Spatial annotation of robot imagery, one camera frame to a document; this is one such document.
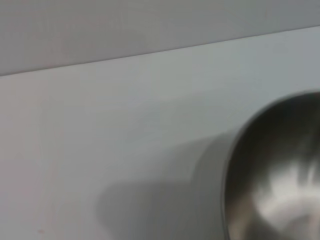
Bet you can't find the stainless steel mixing bowl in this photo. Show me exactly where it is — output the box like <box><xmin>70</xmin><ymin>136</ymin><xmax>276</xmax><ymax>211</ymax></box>
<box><xmin>219</xmin><ymin>90</ymin><xmax>320</xmax><ymax>240</ymax></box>

